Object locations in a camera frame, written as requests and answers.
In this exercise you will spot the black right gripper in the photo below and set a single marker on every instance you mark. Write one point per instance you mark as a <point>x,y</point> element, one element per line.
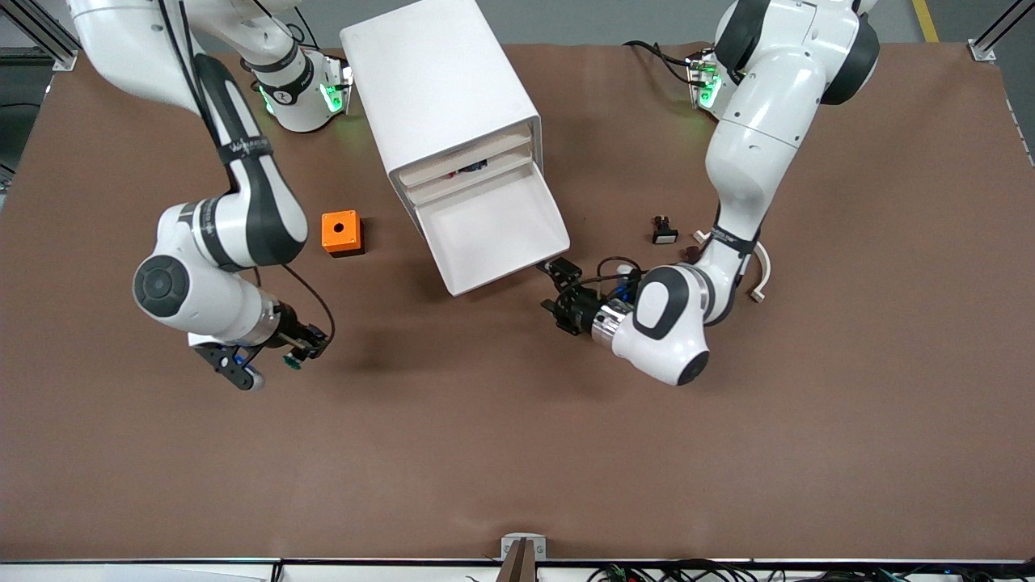
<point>291,331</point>

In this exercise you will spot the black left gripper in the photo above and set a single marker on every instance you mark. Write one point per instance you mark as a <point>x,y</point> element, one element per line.
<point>579,310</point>

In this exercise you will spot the green mushroom push button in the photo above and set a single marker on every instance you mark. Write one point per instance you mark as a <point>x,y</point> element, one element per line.
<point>292,364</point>

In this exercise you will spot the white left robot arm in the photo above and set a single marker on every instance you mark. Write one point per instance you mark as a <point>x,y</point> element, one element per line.
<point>752,153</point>

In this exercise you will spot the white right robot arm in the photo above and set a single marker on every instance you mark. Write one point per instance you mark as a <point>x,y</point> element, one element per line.
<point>242,218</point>

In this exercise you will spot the black white push button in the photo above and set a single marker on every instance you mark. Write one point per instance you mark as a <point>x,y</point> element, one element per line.
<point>665,231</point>

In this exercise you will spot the small dark part in cabinet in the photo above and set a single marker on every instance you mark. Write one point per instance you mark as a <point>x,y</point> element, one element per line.
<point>473,168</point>

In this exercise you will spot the white curved plastic strip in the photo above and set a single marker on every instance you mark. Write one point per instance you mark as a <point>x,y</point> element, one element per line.
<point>765,271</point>

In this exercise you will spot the orange button enclosure box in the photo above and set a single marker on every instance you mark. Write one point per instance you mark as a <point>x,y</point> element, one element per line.
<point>340,232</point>

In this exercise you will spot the grey table edge bracket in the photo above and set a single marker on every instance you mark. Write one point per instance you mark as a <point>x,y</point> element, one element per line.
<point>523,548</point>

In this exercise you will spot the aluminium frame profile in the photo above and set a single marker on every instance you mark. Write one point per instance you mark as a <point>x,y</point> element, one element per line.
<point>999,32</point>
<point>40,32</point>

